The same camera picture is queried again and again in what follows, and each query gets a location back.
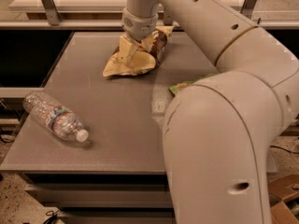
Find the green coconut crunch snack bag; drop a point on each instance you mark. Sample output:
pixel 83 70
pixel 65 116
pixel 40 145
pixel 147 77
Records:
pixel 176 88

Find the grey table drawer unit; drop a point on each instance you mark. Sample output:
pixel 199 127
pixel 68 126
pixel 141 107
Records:
pixel 102 198

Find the metal frame rail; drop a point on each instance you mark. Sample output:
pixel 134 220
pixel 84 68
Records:
pixel 270 13

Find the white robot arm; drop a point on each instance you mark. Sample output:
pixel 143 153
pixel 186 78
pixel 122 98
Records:
pixel 217 131

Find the brown cardboard box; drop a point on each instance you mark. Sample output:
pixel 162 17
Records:
pixel 286 191

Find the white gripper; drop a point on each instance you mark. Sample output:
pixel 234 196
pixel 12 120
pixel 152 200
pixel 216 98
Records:
pixel 139 26

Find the brown and yellow chip bag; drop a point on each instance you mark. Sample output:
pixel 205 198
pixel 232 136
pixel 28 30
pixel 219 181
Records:
pixel 142 61

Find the clear plastic water bottle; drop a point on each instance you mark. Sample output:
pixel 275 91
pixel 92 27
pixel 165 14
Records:
pixel 57 118

